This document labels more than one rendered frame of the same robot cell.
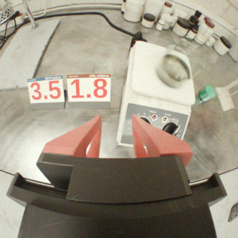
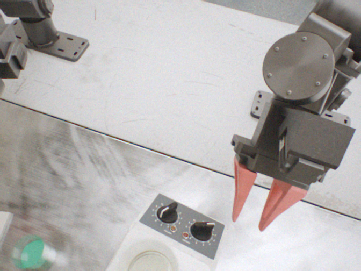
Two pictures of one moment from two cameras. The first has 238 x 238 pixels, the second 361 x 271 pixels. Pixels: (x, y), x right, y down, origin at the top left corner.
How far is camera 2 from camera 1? 0.29 m
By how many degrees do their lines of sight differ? 44
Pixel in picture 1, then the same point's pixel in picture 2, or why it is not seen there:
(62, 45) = not seen: outside the picture
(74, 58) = not seen: outside the picture
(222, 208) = (97, 76)
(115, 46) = not seen: outside the picture
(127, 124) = (216, 239)
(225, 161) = (67, 138)
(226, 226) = (92, 35)
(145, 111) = (195, 244)
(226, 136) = (38, 170)
